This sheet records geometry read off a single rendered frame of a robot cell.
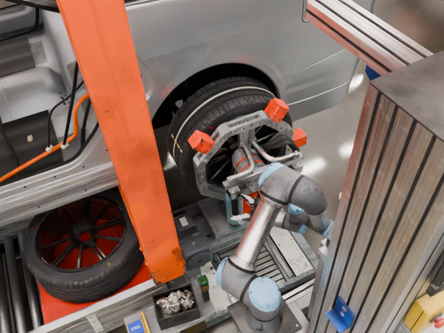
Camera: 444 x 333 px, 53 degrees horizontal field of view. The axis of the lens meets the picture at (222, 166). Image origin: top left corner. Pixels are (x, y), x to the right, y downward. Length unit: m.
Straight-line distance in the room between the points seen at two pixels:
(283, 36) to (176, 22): 0.57
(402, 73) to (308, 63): 1.55
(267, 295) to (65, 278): 1.20
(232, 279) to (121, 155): 0.62
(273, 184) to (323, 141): 2.06
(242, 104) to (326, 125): 1.73
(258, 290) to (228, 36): 1.12
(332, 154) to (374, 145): 2.62
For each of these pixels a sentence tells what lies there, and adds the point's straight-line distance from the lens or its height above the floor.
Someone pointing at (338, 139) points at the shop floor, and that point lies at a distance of 3.70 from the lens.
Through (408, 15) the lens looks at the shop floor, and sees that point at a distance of 5.39.
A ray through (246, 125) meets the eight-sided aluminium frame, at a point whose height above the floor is 1.11.
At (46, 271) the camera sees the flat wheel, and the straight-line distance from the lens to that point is 2.57.
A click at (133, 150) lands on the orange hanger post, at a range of 1.57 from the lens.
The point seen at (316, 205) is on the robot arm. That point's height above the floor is 1.26.
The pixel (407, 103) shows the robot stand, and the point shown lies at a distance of 0.87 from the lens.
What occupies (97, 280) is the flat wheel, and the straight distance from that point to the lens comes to 2.47.
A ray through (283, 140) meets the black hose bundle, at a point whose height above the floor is 1.04.
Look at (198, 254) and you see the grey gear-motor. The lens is 2.54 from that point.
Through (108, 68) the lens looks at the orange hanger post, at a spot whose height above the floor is 1.82.
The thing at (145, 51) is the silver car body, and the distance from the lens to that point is 1.98.
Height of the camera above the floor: 2.57
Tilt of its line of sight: 48 degrees down
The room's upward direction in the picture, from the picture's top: 4 degrees counter-clockwise
